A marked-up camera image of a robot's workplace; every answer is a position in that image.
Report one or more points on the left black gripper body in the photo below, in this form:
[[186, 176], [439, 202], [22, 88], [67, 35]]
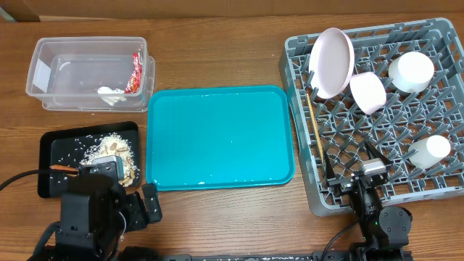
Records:
[[135, 217]]

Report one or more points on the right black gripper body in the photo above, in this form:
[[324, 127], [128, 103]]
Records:
[[344, 183]]

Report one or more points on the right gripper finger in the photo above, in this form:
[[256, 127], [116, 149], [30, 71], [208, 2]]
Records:
[[373, 153], [328, 170]]

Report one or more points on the rice and peanut scraps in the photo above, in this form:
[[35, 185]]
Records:
[[114, 144]]

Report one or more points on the orange carrot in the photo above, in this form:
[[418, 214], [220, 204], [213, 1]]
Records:
[[64, 169]]

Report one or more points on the small white cup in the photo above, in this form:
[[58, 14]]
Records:
[[429, 151]]

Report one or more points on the pink bowl with food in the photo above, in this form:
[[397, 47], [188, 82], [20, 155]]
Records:
[[368, 92]]

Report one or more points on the white tissue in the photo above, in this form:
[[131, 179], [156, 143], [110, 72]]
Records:
[[111, 96]]

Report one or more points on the wooden chopstick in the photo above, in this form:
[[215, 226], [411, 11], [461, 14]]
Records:
[[315, 129]]

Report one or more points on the large white bowl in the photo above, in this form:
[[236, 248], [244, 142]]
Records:
[[411, 72]]

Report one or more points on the red snack wrapper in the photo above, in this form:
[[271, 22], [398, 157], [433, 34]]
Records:
[[134, 82]]

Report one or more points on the pink round plate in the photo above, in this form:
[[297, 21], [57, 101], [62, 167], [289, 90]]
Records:
[[332, 60]]

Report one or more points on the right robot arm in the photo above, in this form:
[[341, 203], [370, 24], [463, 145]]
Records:
[[384, 229]]

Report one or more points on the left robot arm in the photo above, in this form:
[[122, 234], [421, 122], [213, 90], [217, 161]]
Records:
[[95, 212]]

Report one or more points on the grey dishwasher rack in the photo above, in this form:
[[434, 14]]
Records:
[[403, 120]]

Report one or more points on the black plastic tray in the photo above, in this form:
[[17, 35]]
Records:
[[67, 147]]

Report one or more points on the teal serving tray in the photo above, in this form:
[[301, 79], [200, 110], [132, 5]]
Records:
[[219, 138]]

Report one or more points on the clear plastic bin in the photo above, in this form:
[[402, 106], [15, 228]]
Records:
[[65, 73]]

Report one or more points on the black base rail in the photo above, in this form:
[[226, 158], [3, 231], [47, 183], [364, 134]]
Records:
[[315, 256]]

